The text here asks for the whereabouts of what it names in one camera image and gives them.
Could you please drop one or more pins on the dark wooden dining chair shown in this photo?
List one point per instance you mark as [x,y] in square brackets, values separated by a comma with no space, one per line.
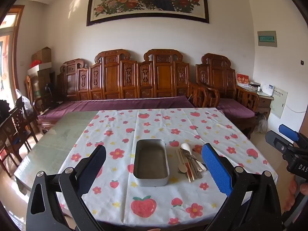
[16,130]

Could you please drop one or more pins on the metal spoon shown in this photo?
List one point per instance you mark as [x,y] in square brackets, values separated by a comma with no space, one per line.
[192,160]

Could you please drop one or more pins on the metal fork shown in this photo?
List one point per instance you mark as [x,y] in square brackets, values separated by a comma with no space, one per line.
[197,171]

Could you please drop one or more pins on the white cardboard box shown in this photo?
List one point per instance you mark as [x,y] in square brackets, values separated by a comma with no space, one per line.
[39,69]

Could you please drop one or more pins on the dark wooden cabinet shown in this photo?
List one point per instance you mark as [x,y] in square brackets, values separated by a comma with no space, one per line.
[43,84]

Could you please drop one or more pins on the wooden spoon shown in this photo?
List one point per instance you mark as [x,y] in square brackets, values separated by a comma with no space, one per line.
[182,168]

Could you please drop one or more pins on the white desk phone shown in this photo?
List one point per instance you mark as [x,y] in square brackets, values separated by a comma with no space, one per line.
[267,89]

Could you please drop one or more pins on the strawberry flower print tablecloth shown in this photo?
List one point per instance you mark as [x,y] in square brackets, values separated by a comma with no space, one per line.
[154,125]

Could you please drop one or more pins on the white leaning panel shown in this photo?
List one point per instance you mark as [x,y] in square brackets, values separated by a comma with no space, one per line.
[279,102]

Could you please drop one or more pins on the metal tin container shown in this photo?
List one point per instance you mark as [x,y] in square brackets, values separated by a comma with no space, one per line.
[150,158]

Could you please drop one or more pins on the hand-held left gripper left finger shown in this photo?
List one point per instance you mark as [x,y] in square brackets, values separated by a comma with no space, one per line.
[93,170]

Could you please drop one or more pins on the wooden door frame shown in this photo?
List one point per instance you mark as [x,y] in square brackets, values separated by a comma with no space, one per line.
[14,53]

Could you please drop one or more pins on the wooden side table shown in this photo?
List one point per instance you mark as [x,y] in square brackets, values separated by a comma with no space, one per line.
[266,101]

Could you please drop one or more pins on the red gift box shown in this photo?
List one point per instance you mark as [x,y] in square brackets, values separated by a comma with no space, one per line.
[242,79]

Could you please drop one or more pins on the pale bamboo chopstick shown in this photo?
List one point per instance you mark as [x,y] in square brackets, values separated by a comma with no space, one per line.
[178,158]

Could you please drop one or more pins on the purple sofa cushion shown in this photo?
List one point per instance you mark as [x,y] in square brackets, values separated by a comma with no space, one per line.
[108,104]

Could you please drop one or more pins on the grey fluffy bundle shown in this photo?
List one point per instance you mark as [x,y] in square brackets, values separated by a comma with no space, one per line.
[261,123]

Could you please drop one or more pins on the clear plastic bag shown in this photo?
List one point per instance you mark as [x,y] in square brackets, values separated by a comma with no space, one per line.
[24,102]

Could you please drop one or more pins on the person's right hand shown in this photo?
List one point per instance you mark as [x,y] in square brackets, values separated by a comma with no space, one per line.
[292,192]

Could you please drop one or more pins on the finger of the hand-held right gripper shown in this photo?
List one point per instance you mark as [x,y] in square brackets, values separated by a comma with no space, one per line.
[288,131]
[276,140]

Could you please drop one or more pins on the purple armchair cushion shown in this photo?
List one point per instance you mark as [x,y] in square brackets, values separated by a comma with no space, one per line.
[235,108]

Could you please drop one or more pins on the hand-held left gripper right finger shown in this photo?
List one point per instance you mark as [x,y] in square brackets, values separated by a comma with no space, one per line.
[216,170]

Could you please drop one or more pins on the white ceramic spoon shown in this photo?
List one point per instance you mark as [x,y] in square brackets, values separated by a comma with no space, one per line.
[186,146]

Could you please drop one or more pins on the brown wooden chopstick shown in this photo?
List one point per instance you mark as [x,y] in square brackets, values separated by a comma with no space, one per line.
[189,173]

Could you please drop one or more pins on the carved wooden armchair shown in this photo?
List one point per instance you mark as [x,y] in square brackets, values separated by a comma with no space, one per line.
[216,77]

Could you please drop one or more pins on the grey wall electrical panel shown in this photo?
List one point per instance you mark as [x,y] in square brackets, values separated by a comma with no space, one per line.
[267,39]

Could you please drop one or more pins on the brown cardboard box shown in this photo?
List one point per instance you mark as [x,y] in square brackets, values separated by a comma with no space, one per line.
[42,55]

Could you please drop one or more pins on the carved wooden sofa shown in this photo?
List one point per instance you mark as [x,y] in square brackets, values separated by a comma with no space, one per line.
[113,77]

